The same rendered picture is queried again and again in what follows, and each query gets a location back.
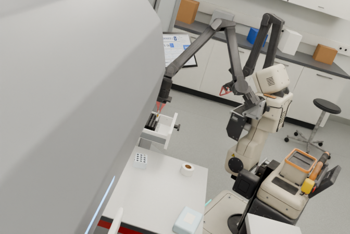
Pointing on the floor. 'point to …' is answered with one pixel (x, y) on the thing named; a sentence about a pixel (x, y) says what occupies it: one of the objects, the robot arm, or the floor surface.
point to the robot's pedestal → (268, 226)
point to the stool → (329, 107)
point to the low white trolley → (161, 195)
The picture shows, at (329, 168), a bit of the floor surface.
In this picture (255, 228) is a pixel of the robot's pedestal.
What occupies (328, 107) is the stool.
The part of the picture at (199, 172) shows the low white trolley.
